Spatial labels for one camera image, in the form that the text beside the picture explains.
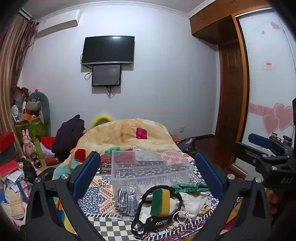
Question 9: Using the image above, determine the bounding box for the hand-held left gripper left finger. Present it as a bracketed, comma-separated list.
[20, 151, 104, 241]

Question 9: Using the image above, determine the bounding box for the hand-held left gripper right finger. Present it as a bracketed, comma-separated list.
[194, 152, 278, 241]

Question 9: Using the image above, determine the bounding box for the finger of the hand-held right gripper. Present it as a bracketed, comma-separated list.
[248, 133, 292, 160]
[234, 142, 270, 171]

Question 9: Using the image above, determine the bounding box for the green knitted cloth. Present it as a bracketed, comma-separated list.
[171, 182, 210, 194]

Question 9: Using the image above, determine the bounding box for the small green cloth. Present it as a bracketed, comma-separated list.
[105, 146, 122, 155]

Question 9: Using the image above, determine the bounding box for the white cloth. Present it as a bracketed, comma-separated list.
[138, 192, 209, 230]

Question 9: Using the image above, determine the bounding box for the black elastic headband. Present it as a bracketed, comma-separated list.
[131, 185, 184, 237]

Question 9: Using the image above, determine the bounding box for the purple floor item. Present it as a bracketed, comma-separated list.
[175, 137, 197, 149]

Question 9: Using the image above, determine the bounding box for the black clothing pile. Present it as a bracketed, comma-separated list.
[51, 114, 86, 161]

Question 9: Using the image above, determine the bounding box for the yellow fleece blanket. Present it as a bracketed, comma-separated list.
[52, 118, 179, 181]

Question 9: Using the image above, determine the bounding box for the clear bag of grey fabric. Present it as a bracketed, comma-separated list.
[109, 183, 145, 221]

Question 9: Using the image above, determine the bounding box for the red cloth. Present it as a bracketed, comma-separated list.
[40, 136, 56, 149]

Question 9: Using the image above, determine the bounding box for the yellow fluffy hat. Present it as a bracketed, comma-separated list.
[89, 113, 114, 129]

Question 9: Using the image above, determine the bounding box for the frosted sliding door with hearts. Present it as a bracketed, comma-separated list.
[231, 7, 296, 169]

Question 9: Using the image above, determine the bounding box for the green and yellow sponge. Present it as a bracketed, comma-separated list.
[150, 188, 171, 217]

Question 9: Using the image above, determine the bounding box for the green cylinder tube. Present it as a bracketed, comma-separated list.
[34, 138, 44, 159]

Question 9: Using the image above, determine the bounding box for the wooden door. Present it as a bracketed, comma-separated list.
[214, 44, 244, 140]

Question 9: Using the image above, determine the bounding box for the clear plastic storage box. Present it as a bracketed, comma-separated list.
[111, 148, 196, 189]

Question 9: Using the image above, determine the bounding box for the pink rabbit toy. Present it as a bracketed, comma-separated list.
[22, 129, 36, 159]

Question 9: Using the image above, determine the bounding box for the green cardboard box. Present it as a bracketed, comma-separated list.
[14, 116, 46, 140]

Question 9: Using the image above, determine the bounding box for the pile of papers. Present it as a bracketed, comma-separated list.
[0, 170, 33, 224]

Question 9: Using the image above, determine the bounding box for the red box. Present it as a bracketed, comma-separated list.
[0, 132, 16, 153]
[0, 160, 19, 177]

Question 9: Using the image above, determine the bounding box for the grey plush toy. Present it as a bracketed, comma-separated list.
[25, 91, 51, 138]

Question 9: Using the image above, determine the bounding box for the wooden wardrobe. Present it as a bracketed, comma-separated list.
[189, 7, 250, 179]

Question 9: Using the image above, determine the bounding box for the brown striped curtain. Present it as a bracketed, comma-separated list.
[0, 14, 39, 142]

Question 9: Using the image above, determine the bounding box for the white air conditioner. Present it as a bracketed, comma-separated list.
[36, 9, 80, 38]

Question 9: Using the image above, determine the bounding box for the white cable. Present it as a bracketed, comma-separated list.
[173, 210, 190, 223]

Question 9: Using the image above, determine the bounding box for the small black wall monitor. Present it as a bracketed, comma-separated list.
[92, 65, 122, 87]

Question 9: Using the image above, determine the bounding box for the black wall television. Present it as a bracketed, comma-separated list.
[81, 35, 135, 66]

